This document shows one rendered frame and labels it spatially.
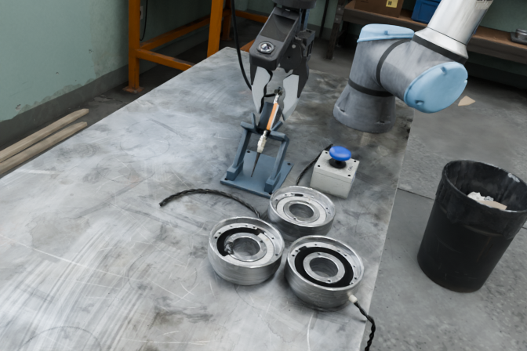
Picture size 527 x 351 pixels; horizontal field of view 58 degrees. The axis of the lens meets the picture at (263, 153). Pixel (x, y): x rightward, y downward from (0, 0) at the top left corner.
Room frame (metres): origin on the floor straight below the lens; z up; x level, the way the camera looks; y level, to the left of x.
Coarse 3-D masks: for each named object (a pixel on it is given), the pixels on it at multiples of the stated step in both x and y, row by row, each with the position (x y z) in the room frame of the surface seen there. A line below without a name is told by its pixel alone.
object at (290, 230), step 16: (288, 192) 0.65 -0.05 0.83; (304, 192) 0.66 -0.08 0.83; (320, 192) 0.65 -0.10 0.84; (272, 208) 0.59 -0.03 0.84; (288, 208) 0.61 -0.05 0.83; (304, 208) 0.63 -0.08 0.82; (272, 224) 0.58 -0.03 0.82; (288, 224) 0.56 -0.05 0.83; (304, 224) 0.56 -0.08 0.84; (320, 224) 0.57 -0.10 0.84; (288, 240) 0.57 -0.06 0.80
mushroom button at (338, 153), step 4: (332, 148) 0.75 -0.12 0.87; (336, 148) 0.75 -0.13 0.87; (340, 148) 0.75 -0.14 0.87; (344, 148) 0.76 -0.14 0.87; (332, 152) 0.74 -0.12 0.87; (336, 152) 0.74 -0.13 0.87; (340, 152) 0.74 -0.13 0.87; (344, 152) 0.74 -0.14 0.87; (348, 152) 0.75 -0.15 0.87; (332, 156) 0.74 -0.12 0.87; (336, 156) 0.73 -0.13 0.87; (340, 156) 0.73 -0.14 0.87; (344, 156) 0.73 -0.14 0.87; (348, 156) 0.74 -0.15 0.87; (336, 160) 0.74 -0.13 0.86; (340, 160) 0.73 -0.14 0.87; (344, 160) 0.73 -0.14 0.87
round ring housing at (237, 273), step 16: (224, 224) 0.54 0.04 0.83; (240, 224) 0.55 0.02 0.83; (256, 224) 0.55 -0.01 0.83; (240, 240) 0.52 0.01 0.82; (256, 240) 0.52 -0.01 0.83; (272, 240) 0.53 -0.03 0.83; (208, 256) 0.49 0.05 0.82; (240, 256) 0.48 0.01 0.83; (256, 256) 0.49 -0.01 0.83; (224, 272) 0.46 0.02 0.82; (240, 272) 0.45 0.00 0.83; (256, 272) 0.46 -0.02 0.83; (272, 272) 0.47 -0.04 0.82
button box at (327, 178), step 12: (324, 156) 0.77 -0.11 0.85; (324, 168) 0.72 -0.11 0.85; (336, 168) 0.73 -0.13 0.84; (348, 168) 0.74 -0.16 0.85; (312, 180) 0.72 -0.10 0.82; (324, 180) 0.72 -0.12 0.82; (336, 180) 0.71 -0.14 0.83; (348, 180) 0.71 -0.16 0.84; (336, 192) 0.71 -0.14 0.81; (348, 192) 0.71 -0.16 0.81
